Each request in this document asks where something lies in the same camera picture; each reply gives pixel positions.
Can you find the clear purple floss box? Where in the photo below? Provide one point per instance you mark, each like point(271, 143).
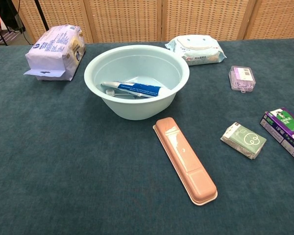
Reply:
point(242, 78)

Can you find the lavender tissue pack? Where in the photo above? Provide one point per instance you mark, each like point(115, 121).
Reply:
point(54, 54)

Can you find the white toothbrush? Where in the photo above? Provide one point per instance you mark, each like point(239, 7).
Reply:
point(110, 91)

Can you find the light blue plastic basin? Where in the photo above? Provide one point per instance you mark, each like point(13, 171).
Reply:
point(137, 110)

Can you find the light blue wet wipes pack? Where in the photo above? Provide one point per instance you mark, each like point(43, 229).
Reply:
point(198, 49)

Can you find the teal table mat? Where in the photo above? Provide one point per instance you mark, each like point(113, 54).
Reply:
point(88, 183)

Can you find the black metal rack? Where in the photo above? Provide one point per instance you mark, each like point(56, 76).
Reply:
point(2, 36)

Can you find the wicker folding screen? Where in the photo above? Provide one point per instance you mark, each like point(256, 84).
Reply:
point(125, 19)

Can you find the blue white toothpaste tube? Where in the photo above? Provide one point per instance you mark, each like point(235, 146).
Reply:
point(137, 88)

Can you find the black tripod stand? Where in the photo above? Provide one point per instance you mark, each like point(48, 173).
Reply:
point(41, 17)

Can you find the purple green carton box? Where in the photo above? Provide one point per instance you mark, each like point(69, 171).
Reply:
point(284, 127)

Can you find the black hanging garment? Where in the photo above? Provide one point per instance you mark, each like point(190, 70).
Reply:
point(7, 9)

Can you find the pink toothbrush case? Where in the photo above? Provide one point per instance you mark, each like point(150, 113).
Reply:
point(186, 159)

